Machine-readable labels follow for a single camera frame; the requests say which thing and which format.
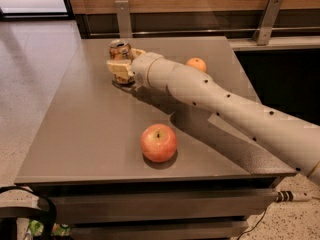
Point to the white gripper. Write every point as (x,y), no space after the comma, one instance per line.
(142,68)

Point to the orange soda can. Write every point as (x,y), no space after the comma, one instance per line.
(120,50)

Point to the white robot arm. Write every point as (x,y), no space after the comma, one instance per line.
(295,141)

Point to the orange fruit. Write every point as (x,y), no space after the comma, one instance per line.
(197,63)

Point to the red apple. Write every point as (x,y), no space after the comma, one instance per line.
(158,143)

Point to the grey table drawer unit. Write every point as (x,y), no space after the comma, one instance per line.
(86,158)

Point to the left metal bracket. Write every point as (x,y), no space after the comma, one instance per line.
(123,18)

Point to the metal bracket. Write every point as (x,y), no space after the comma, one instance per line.
(123,18)
(263,33)

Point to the right metal bracket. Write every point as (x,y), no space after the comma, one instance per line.
(263,33)

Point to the horizontal metal rail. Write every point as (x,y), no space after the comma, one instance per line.
(232,33)

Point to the striped white cable plug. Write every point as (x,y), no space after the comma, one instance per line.
(292,196)

